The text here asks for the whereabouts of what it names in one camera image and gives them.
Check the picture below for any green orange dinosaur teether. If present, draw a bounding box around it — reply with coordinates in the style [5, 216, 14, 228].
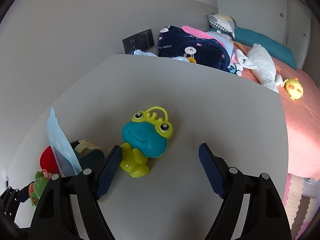
[28, 169, 50, 208]

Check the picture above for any teal yellow frog rattle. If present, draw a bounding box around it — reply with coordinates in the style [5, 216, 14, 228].
[120, 106, 174, 178]

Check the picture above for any blue plastic blister package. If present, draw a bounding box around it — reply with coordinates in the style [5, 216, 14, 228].
[47, 108, 82, 177]

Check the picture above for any red heart plush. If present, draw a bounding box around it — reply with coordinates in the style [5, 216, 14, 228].
[39, 146, 60, 174]

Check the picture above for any foam puzzle floor mat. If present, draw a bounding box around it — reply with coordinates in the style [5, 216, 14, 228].
[283, 173, 319, 239]

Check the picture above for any pink bed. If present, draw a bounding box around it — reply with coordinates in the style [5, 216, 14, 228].
[241, 57, 319, 180]

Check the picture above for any yellow chick plush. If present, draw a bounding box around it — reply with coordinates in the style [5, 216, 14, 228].
[283, 77, 304, 101]

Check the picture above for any white goose plush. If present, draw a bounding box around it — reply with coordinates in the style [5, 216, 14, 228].
[234, 42, 283, 93]

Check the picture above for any light blue knitted blanket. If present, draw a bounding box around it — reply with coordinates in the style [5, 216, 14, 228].
[206, 31, 234, 58]

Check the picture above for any teal pillow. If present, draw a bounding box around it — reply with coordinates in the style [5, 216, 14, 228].
[234, 27, 297, 70]

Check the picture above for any navy rabbit blanket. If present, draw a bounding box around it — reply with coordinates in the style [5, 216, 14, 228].
[157, 25, 230, 72]

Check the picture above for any checkered patchwork pillow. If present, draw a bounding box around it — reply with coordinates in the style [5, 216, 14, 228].
[207, 14, 238, 38]

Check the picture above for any white door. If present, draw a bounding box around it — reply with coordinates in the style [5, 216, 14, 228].
[285, 0, 312, 69]

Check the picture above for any black wall switch panel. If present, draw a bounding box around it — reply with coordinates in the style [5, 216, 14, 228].
[122, 29, 155, 55]

